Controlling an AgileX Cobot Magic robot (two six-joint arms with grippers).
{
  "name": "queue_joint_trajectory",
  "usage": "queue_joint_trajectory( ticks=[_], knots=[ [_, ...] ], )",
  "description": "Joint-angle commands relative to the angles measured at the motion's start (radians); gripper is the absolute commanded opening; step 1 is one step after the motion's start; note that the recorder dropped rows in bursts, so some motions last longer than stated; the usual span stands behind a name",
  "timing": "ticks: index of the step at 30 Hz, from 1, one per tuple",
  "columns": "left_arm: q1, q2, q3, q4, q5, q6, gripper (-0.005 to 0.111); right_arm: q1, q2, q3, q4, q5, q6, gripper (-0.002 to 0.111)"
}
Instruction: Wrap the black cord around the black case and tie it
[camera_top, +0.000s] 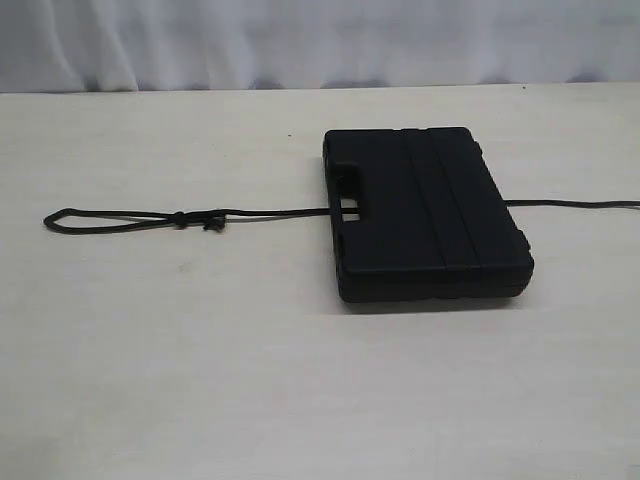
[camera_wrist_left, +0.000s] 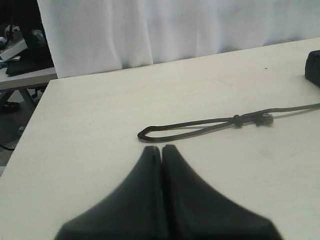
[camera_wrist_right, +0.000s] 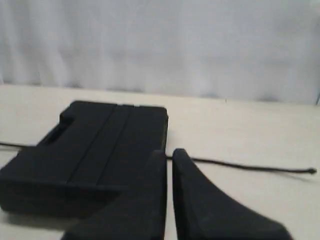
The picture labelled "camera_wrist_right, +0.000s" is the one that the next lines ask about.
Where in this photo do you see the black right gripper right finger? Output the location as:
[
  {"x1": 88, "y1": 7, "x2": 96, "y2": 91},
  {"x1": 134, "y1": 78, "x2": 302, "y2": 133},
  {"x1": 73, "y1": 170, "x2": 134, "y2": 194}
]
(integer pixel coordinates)
[{"x1": 172, "y1": 148, "x2": 293, "y2": 240}]

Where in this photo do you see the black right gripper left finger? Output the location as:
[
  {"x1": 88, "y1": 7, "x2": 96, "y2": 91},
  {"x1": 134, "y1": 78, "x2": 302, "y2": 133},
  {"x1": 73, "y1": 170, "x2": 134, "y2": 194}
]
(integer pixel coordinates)
[{"x1": 62, "y1": 150, "x2": 167, "y2": 240}]

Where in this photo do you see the black plastic carrying case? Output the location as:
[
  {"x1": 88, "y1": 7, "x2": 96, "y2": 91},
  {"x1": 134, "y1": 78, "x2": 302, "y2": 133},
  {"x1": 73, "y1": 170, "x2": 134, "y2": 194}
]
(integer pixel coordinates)
[{"x1": 0, "y1": 101, "x2": 168, "y2": 218}]

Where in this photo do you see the black cord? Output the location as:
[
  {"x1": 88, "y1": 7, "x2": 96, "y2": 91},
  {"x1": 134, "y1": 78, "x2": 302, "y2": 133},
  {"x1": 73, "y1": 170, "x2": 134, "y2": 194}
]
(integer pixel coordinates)
[{"x1": 0, "y1": 141, "x2": 318, "y2": 176}]

